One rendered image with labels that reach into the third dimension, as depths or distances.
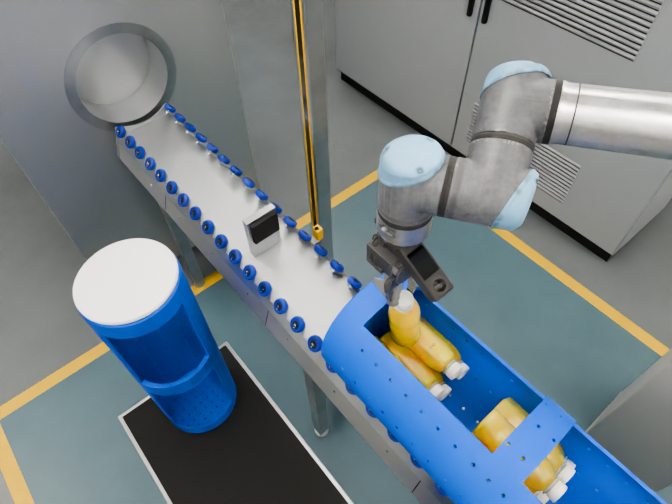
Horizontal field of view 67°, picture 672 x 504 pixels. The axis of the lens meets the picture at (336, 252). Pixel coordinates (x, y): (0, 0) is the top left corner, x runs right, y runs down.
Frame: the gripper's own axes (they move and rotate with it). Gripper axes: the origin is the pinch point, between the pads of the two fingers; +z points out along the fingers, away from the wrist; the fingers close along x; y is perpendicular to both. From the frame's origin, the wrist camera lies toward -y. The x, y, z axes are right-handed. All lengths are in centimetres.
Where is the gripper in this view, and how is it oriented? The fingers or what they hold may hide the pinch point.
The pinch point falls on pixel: (403, 298)
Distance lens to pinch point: 100.7
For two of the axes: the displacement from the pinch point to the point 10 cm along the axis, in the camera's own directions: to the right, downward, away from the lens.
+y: -6.5, -6.0, 4.8
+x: -7.6, 5.4, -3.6
